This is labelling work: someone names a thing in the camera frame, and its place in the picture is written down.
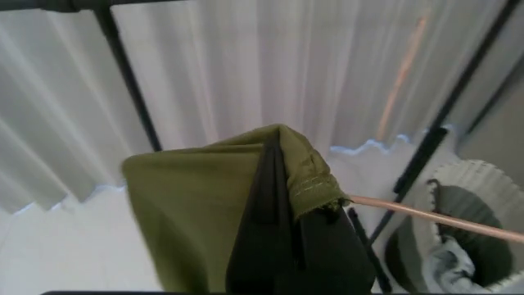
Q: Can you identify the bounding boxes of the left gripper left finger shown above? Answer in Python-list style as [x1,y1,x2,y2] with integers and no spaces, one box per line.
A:
[224,131,298,294]

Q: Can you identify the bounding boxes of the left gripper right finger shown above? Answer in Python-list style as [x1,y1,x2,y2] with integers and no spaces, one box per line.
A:
[295,204,377,294]

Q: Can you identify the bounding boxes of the green long-sleeved shirt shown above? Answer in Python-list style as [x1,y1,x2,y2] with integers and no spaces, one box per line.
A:
[121,123,352,294]

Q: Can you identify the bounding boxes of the white laundry basket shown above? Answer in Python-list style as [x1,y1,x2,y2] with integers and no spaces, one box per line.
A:
[384,159,524,294]

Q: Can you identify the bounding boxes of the black clothes rack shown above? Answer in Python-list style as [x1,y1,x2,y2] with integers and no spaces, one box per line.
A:
[0,0,522,294]

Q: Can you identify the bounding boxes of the pale grey shorts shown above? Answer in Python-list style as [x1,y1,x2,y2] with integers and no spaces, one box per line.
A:
[421,235,488,294]

